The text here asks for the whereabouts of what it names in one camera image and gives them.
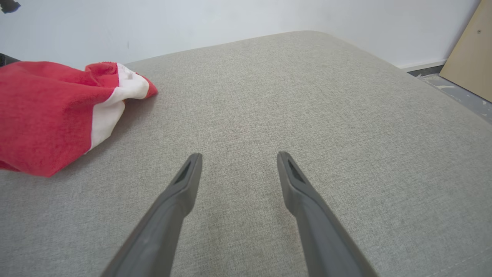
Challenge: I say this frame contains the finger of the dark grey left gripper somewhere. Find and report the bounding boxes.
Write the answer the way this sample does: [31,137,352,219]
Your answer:
[0,0,22,14]

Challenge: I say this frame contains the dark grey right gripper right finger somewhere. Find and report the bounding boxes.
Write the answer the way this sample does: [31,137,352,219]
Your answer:
[277,151,379,277]

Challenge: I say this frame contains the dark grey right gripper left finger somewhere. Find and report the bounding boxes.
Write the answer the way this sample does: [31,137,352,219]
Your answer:
[101,153,203,277]

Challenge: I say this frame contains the red jersey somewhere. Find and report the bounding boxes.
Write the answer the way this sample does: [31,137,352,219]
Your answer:
[0,61,158,178]

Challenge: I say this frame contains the light wooden board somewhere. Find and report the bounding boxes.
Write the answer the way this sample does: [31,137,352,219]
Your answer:
[439,0,492,103]

